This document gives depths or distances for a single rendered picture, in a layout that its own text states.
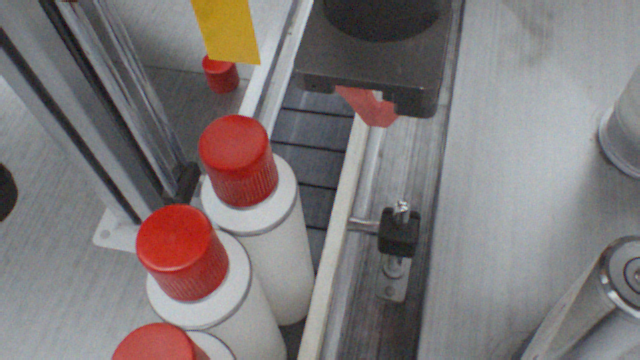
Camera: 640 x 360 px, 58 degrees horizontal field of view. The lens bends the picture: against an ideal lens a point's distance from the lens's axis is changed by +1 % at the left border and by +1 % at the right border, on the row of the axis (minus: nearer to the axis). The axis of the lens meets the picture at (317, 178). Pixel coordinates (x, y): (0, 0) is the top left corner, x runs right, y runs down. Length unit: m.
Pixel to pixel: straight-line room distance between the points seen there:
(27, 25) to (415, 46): 0.21
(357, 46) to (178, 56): 0.43
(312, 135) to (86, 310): 0.25
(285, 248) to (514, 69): 0.33
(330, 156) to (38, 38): 0.25
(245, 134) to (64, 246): 0.34
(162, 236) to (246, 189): 0.05
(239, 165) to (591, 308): 0.17
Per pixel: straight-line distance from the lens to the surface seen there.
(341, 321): 0.44
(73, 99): 0.39
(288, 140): 0.52
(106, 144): 0.43
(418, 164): 0.56
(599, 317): 0.28
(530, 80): 0.57
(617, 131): 0.53
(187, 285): 0.26
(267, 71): 0.46
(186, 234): 0.25
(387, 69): 0.26
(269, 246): 0.31
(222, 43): 0.32
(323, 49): 0.27
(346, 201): 0.44
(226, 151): 0.27
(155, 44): 0.70
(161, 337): 0.23
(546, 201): 0.50
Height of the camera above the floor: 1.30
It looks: 59 degrees down
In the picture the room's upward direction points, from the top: 7 degrees counter-clockwise
